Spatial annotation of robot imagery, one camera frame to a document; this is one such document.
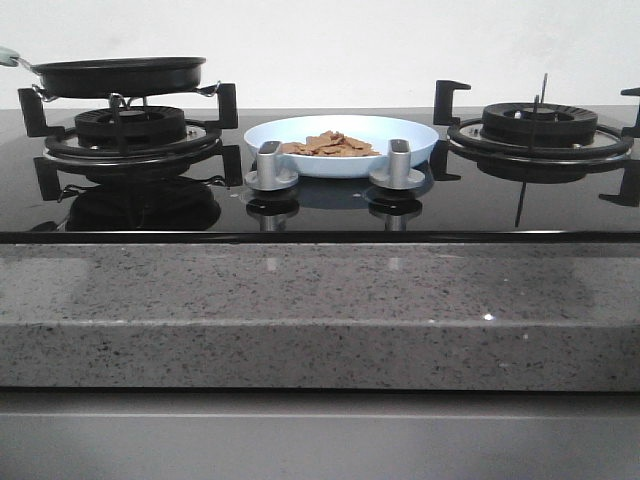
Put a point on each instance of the grey cabinet front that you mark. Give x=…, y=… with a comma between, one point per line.
x=147, y=434

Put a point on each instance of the silver knob near pan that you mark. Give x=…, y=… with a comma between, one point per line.
x=272, y=171

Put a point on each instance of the brown meat pieces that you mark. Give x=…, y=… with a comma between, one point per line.
x=330, y=144

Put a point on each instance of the black glass gas cooktop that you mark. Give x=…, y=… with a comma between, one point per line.
x=462, y=200

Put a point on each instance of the black pan support far side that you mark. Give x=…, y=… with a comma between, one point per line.
x=610, y=149

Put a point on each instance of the black pan support near pan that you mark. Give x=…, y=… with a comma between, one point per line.
x=123, y=165

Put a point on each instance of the black burner far side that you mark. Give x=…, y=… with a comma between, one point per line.
x=554, y=125

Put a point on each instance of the black frying pan mint handle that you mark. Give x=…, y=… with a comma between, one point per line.
x=129, y=77

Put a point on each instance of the light blue plate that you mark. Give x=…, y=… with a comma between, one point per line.
x=375, y=130

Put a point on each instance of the black burner near pan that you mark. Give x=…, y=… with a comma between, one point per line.
x=143, y=127

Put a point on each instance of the silver knob far side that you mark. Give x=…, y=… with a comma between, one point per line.
x=398, y=173

